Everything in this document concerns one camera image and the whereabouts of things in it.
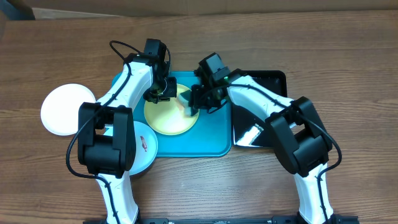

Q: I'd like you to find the green yellow sponge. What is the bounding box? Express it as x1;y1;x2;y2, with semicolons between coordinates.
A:
177;90;198;117

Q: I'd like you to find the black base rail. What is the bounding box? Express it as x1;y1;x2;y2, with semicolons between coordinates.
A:
83;214;360;224

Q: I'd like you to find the black water tray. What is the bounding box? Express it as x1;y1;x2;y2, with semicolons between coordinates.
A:
231;70;287;148

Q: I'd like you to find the yellow plate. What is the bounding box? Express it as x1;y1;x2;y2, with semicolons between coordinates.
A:
144;98;200;136

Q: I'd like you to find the light blue plate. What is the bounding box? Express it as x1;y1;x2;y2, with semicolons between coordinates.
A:
102;120;159;177

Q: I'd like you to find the cardboard panel at back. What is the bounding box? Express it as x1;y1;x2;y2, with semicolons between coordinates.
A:
24;0;397;16

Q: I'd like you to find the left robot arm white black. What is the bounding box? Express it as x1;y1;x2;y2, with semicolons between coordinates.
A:
67;39;177;223

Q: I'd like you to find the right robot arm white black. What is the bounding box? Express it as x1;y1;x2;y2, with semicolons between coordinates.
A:
188;53;335;223

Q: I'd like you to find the white plate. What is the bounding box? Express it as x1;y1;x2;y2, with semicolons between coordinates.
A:
40;83;96;136

